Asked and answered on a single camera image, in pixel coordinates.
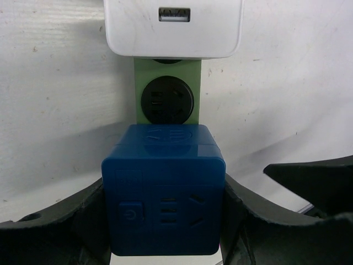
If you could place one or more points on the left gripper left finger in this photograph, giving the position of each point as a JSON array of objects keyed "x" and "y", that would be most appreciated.
[{"x": 72, "y": 231}]

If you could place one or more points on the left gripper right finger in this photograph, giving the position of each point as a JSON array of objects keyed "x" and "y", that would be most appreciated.
[{"x": 254, "y": 230}]

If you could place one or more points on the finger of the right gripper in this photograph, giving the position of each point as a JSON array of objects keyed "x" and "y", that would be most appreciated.
[{"x": 326, "y": 184}]

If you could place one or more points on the blue cube socket adapter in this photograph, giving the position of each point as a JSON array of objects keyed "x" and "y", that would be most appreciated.
[{"x": 163, "y": 189}]

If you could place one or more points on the green power strip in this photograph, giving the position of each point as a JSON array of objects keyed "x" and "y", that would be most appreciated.
[{"x": 167, "y": 91}]

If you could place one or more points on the white USB charger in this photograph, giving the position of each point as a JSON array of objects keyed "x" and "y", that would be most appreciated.
[{"x": 169, "y": 29}]

